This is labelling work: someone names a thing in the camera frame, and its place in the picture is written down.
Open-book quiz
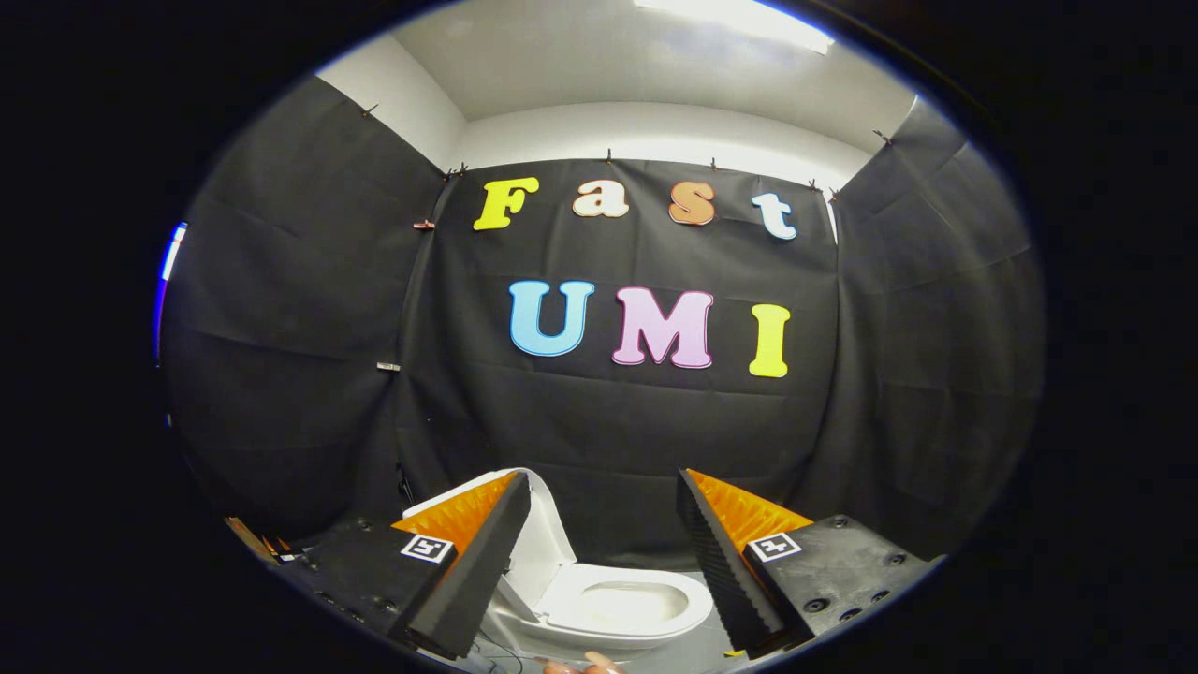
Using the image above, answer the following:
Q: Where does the white toilet lid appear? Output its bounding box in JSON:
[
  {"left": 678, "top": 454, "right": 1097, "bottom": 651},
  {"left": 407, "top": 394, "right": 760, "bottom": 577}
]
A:
[{"left": 402, "top": 467, "right": 577, "bottom": 624}]

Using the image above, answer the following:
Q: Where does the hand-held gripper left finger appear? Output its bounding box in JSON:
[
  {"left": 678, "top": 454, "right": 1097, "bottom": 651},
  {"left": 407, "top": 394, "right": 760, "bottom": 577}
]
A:
[{"left": 281, "top": 471, "right": 533, "bottom": 660}]

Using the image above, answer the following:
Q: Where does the black backdrop cloth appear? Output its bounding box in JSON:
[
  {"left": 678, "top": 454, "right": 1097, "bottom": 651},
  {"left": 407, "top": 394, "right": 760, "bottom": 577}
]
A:
[{"left": 159, "top": 77, "right": 1047, "bottom": 567}]

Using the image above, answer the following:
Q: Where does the white toilet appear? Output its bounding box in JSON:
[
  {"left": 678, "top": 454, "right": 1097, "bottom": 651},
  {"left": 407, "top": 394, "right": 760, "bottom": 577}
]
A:
[{"left": 485, "top": 576, "right": 714, "bottom": 656}]

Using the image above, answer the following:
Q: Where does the white toilet seat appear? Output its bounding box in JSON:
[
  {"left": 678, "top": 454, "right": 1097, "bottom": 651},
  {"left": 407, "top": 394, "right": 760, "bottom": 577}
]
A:
[{"left": 540, "top": 564, "right": 715, "bottom": 640}]

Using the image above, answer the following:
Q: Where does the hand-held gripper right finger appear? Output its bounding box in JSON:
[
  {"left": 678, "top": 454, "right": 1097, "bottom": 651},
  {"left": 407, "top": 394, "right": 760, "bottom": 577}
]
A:
[{"left": 676, "top": 468, "right": 942, "bottom": 660}]

